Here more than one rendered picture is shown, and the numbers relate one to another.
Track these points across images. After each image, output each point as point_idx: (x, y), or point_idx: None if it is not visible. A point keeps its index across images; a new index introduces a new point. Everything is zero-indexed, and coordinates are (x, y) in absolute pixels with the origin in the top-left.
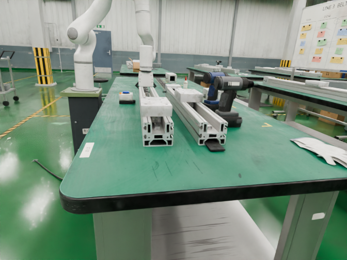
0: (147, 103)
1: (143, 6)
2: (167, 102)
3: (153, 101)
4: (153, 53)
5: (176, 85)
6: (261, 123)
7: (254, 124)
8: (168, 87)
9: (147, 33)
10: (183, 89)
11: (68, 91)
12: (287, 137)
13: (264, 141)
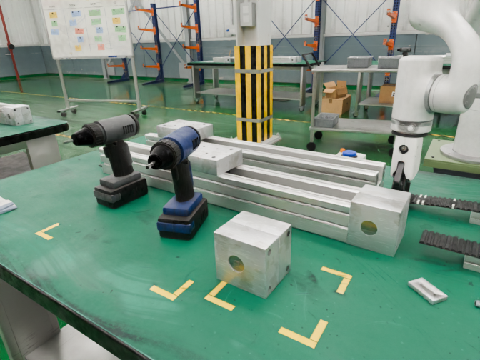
0: (180, 121)
1: None
2: (168, 126)
3: (181, 123)
4: (434, 83)
5: (373, 199)
6: (58, 232)
7: (74, 223)
8: (351, 186)
9: (410, 19)
10: (224, 151)
11: (443, 143)
12: (16, 213)
13: (56, 192)
